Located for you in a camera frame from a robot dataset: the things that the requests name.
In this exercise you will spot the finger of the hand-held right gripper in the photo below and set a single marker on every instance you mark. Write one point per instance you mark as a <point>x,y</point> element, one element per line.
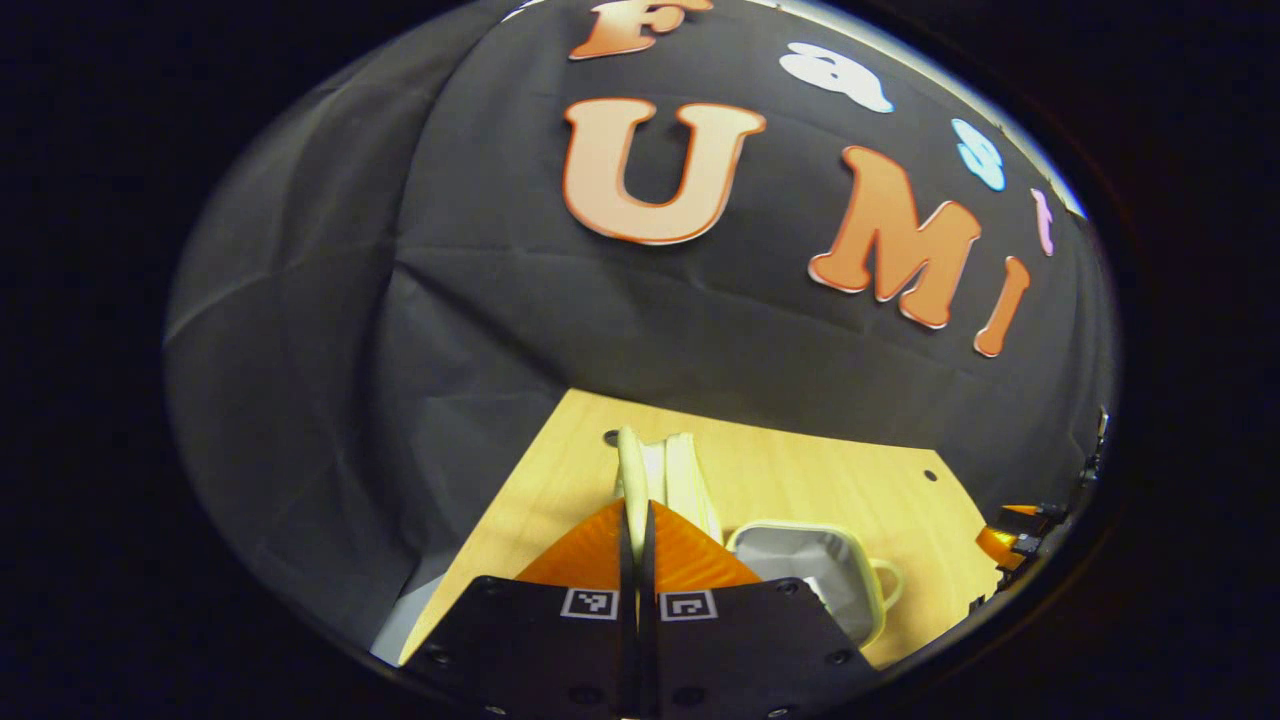
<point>1025,515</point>
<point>1000,548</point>

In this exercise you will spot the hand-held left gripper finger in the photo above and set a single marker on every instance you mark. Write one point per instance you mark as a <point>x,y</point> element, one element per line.
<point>650,560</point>
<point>628,560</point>

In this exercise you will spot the pale yellow suitcase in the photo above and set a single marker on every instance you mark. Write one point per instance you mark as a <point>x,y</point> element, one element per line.
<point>800,560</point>

